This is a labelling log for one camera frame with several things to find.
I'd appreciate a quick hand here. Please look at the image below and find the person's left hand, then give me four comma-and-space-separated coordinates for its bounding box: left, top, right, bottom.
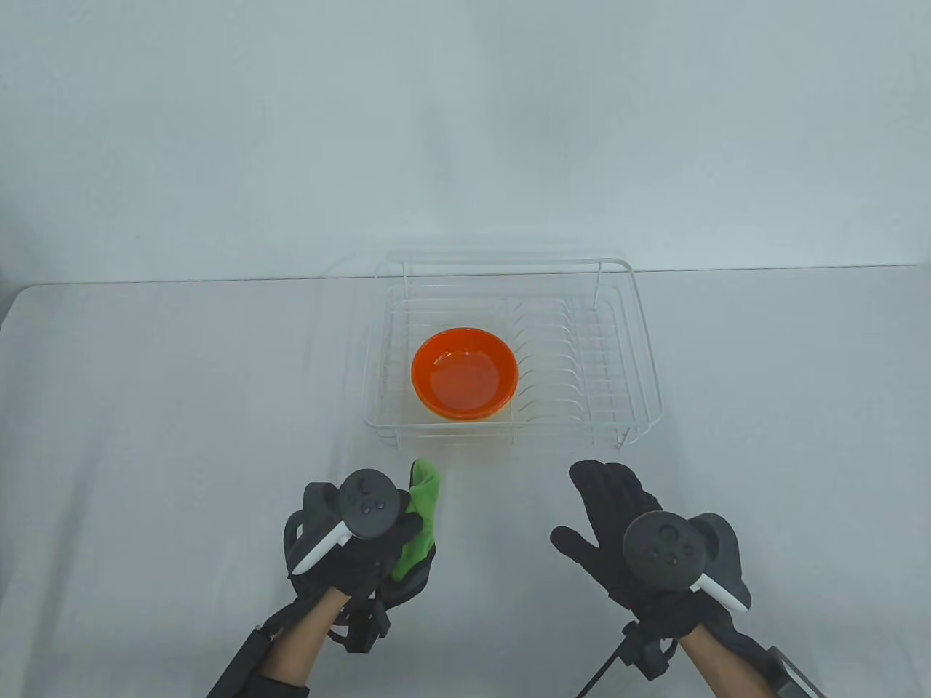
289, 494, 424, 598

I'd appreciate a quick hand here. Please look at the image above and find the thick black glove cable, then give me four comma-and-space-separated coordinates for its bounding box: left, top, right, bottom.
258, 509, 313, 637

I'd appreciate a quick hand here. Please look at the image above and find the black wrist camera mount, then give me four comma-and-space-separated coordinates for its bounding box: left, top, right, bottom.
329, 593, 393, 654
620, 620, 681, 681

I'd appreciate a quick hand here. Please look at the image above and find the grey and white controller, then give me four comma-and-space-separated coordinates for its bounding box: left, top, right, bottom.
291, 469, 402, 575
623, 511, 752, 615

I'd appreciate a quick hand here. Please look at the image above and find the white wire dish rack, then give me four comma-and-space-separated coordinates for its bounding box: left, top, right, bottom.
361, 254, 663, 446

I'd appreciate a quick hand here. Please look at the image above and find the grey wrist sensor box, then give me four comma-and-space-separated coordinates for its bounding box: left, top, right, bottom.
207, 627, 277, 698
756, 643, 826, 698

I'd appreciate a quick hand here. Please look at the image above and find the person's right hand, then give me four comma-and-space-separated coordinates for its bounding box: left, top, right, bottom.
551, 460, 735, 641

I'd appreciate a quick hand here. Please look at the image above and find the person's left forearm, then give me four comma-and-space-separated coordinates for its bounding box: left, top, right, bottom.
262, 589, 343, 681

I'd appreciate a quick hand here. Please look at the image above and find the yellow bowl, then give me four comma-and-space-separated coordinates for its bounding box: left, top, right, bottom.
429, 406, 508, 423

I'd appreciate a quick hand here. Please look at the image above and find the orange bowl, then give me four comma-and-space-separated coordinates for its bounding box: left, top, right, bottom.
411, 327, 519, 418

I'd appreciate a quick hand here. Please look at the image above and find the person's right forearm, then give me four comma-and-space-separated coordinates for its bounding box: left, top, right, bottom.
676, 629, 775, 698

